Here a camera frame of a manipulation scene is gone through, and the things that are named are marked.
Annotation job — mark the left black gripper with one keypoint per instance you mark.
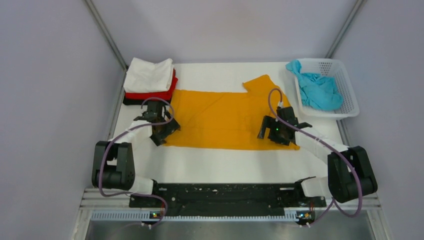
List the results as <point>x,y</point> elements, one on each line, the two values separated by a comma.
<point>171,127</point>

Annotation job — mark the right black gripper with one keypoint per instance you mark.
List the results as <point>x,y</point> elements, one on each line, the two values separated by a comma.
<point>270,121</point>

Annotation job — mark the black folded t-shirt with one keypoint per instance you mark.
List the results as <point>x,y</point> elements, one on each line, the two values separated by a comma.
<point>137,102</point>

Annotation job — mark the white folded t-shirt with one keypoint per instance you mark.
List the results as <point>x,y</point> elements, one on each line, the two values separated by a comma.
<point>147,77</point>

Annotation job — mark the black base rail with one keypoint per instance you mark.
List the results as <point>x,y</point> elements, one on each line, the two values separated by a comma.
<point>227,199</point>

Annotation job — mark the red folded t-shirt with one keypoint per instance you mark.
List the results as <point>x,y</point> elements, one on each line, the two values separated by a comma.
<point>166,95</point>

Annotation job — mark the aluminium frame rail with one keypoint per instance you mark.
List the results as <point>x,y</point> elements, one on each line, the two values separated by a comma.
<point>102,218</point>

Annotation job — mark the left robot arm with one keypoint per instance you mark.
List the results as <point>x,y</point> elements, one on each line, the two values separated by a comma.
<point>113,161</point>

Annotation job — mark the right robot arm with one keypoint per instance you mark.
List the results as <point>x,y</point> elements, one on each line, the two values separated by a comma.
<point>349,171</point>

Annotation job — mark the white plastic basket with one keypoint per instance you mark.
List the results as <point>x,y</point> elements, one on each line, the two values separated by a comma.
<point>331,68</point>

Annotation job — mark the blue t-shirt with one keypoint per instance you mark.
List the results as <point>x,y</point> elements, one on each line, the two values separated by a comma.
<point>317,91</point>

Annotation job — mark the yellow t-shirt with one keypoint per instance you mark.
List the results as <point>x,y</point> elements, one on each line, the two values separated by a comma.
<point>226,120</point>

